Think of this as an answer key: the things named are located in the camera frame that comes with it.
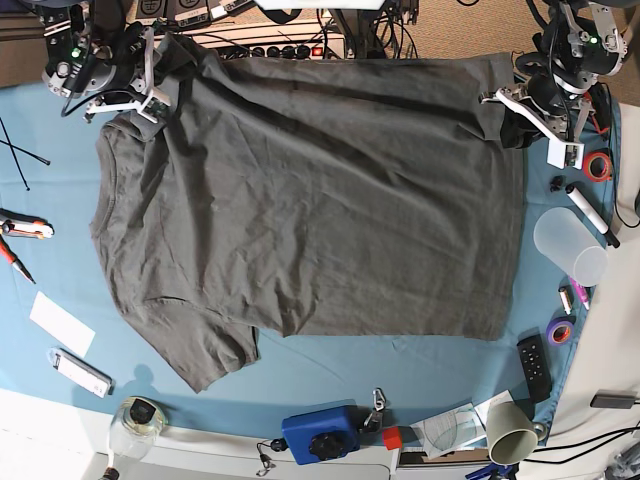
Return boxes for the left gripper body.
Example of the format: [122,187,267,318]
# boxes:
[524,74,573,124]

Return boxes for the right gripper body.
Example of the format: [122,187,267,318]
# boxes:
[107,27,146,90]

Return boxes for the grey T-shirt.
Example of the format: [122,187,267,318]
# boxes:
[90,35,525,392]

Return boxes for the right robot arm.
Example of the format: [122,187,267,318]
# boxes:
[30,1,146,98]

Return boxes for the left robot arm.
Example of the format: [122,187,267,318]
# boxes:
[493,1,628,148]

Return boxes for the orange black tool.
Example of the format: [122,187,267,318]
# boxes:
[589,83,611,134]

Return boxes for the red tape roll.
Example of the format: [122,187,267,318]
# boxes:
[582,151,613,183]

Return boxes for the small black clip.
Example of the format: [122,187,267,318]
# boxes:
[549,175,565,193]

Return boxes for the black white marker pen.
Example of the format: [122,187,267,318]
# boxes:
[565,184,620,249]

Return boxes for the translucent plastic cup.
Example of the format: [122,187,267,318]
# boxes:
[533,207,608,287]

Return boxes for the pink marker pen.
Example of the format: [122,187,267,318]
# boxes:
[569,277,590,311]

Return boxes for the small white battery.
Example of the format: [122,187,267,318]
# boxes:
[558,287,573,315]

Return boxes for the black power strip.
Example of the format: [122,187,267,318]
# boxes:
[247,43,342,60]

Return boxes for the purple tape roll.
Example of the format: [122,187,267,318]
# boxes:
[546,316,575,346]

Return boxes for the orange white utility knife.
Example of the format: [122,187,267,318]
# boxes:
[1,209,55,239]

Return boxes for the black remote control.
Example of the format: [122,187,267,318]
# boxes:
[517,334,552,404]

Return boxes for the white paper card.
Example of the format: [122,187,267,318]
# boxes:
[29,292,95,358]

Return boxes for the blue table cloth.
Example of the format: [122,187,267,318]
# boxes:
[0,55,623,447]

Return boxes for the silver carabiner clip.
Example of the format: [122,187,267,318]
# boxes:
[372,387,386,412]

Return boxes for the printed paper sheet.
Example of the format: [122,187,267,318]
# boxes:
[410,390,513,459]

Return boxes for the white packaged stick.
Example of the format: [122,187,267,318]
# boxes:
[47,348,113,398]

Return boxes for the small red cube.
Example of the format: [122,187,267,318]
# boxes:
[382,426,403,451]

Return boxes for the blue box with knob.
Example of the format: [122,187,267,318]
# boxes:
[281,406,360,465]

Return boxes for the clear glass jar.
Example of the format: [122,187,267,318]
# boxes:
[108,396,167,466]

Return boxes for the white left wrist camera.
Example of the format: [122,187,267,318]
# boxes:
[547,139,584,170]

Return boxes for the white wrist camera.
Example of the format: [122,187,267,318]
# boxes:
[138,98,170,124]
[547,139,584,170]

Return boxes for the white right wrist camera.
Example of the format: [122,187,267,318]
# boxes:
[138,98,170,124]

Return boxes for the black cable ties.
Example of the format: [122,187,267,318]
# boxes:
[0,119,51,192]

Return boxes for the red handled pliers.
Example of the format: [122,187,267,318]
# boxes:
[0,236,36,284]

